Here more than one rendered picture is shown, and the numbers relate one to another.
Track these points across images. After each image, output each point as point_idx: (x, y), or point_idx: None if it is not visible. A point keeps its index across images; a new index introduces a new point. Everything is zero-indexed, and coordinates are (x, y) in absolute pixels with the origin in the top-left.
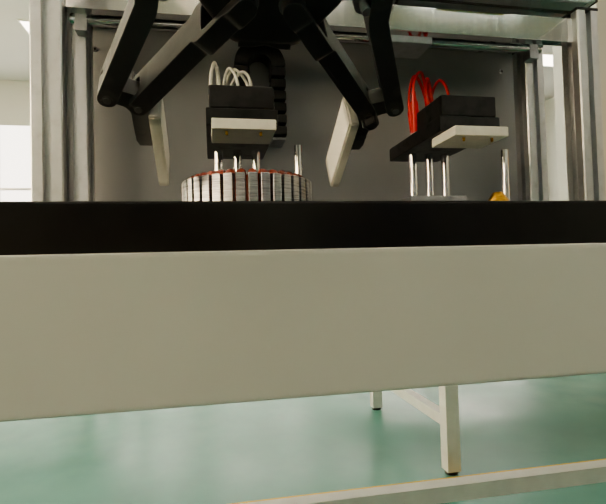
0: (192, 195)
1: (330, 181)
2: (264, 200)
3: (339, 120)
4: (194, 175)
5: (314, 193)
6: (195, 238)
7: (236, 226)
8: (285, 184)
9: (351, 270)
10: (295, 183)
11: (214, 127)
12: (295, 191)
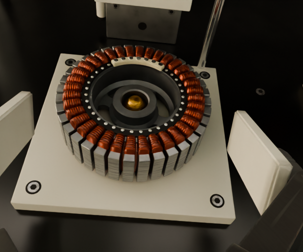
0: (64, 134)
1: (228, 148)
2: (140, 177)
3: (259, 159)
4: (66, 110)
5: None
6: None
7: None
8: (168, 162)
9: None
10: (182, 154)
11: (98, 1)
12: (180, 159)
